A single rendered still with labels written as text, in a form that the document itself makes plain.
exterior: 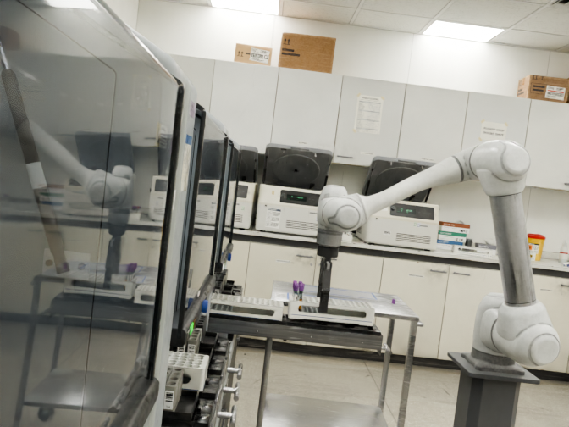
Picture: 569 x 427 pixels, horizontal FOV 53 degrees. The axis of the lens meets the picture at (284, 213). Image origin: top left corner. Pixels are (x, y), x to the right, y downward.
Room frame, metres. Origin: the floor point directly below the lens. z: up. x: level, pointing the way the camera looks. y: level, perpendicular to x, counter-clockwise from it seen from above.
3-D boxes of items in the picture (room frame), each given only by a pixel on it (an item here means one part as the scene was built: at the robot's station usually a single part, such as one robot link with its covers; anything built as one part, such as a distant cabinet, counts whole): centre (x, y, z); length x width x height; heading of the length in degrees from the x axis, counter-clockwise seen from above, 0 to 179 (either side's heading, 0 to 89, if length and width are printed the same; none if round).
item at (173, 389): (1.10, 0.18, 0.85); 0.12 x 0.02 x 0.06; 3
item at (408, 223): (4.61, -0.91, 1.25); 0.62 x 0.56 x 0.69; 2
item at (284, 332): (1.97, -0.06, 0.78); 0.73 x 0.14 x 0.09; 92
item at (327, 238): (1.98, -0.17, 1.12); 0.09 x 0.09 x 0.06
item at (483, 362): (2.12, -0.84, 0.73); 0.22 x 0.18 x 0.06; 2
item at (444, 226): (4.78, -1.44, 1.10); 0.24 x 0.13 x 0.10; 91
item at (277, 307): (1.97, 0.12, 0.83); 0.30 x 0.10 x 0.06; 92
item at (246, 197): (4.55, 0.53, 1.22); 0.62 x 0.56 x 0.64; 0
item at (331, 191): (1.96, -0.17, 1.22); 0.13 x 0.11 x 0.16; 8
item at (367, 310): (1.98, -0.20, 0.86); 0.30 x 0.10 x 0.06; 92
